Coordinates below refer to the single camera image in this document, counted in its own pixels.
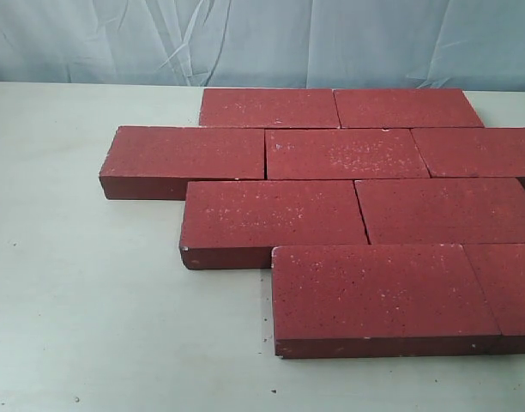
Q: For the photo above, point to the red brick back left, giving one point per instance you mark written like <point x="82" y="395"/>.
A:
<point x="269" y="108"/>

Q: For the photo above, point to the red brick placed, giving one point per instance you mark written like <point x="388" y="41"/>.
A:
<point x="235" y="225"/>

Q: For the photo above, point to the red brick back right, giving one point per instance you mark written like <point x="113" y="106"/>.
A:
<point x="405" y="108"/>

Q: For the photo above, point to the red brick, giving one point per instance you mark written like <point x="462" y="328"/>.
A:
<point x="269" y="108"/>
<point x="443" y="211"/>
<point x="359" y="301"/>
<point x="500" y="270"/>
<point x="405" y="108"/>

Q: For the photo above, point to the red brick angled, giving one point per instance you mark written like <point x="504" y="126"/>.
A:
<point x="157" y="163"/>

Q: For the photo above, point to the white backdrop curtain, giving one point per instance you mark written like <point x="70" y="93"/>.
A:
<point x="474" y="45"/>

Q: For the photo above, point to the red brick front right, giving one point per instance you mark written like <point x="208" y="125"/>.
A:
<point x="500" y="270"/>

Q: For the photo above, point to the red brick second row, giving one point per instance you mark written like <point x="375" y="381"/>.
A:
<point x="343" y="154"/>
<point x="473" y="152"/>

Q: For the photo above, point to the red brick middle right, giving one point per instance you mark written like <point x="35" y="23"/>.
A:
<point x="443" y="211"/>

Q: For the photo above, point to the red brick front left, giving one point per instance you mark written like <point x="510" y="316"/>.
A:
<point x="359" y="301"/>

